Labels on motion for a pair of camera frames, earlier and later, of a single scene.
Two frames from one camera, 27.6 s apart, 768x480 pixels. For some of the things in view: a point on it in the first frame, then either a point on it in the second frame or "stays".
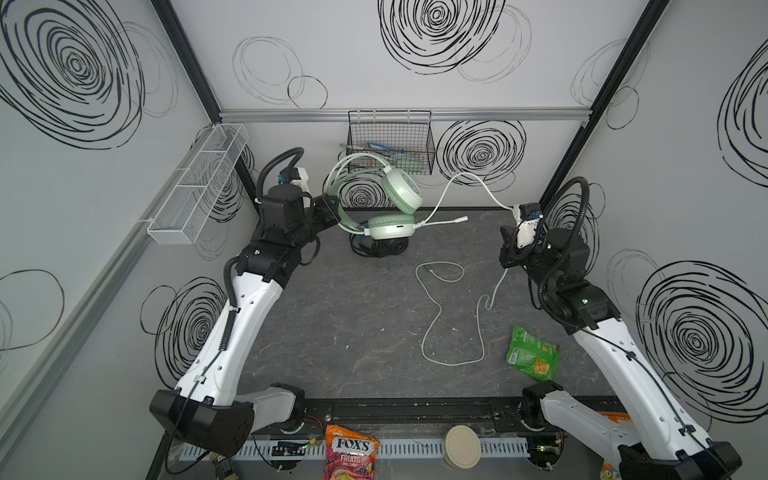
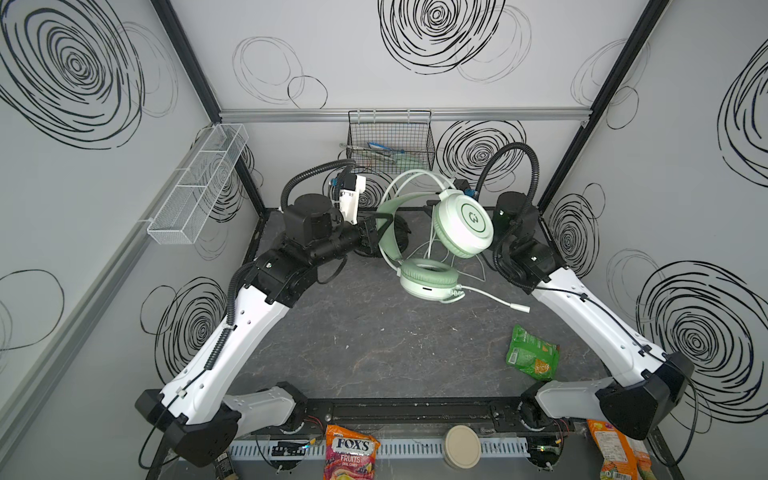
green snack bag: x=535 y=356 stays
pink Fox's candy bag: x=349 y=455 stays
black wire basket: x=403 y=138 stays
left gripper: x=327 y=209 -> x=368 y=234
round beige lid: x=462 y=447 stays
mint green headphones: x=402 y=195 -> x=463 y=229
